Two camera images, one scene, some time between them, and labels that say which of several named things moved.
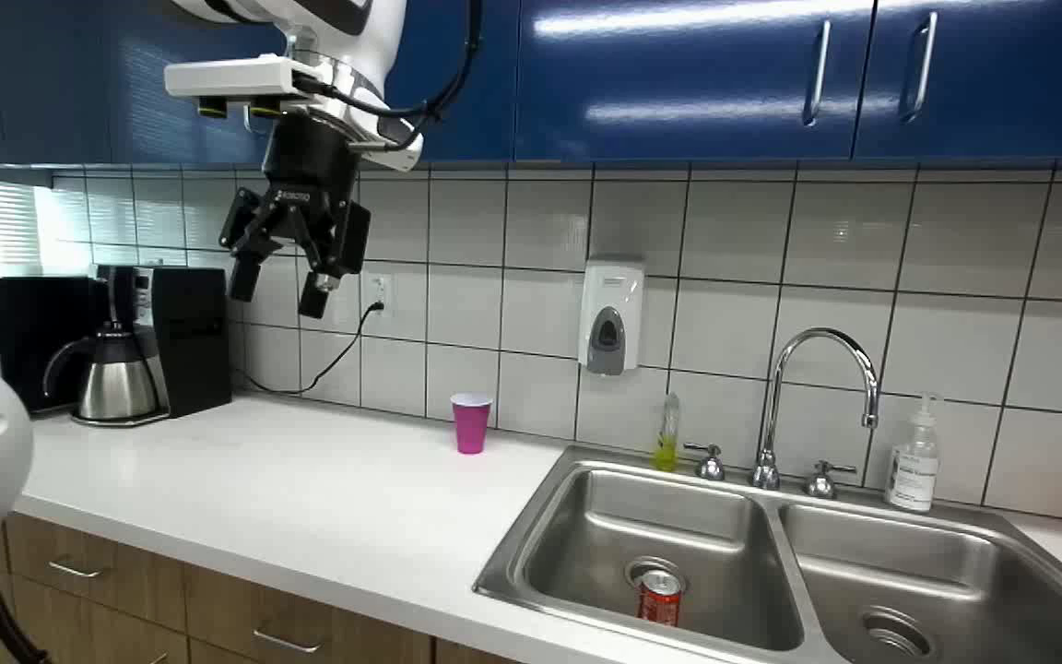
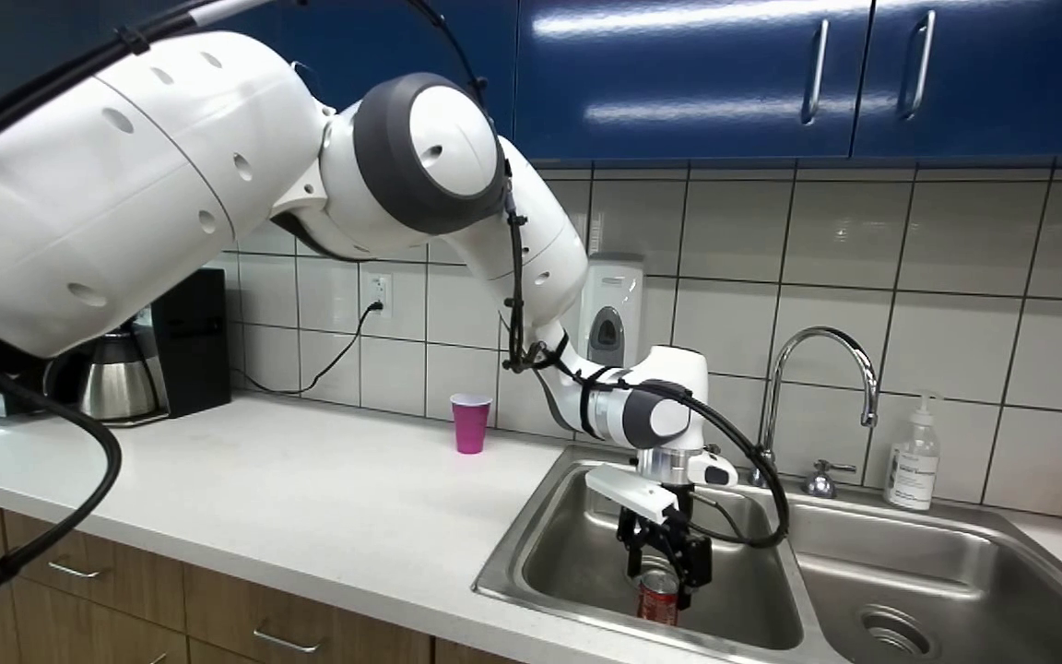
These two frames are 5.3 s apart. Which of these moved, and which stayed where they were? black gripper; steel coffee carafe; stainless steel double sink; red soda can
Moved: black gripper
Stayed: stainless steel double sink; red soda can; steel coffee carafe
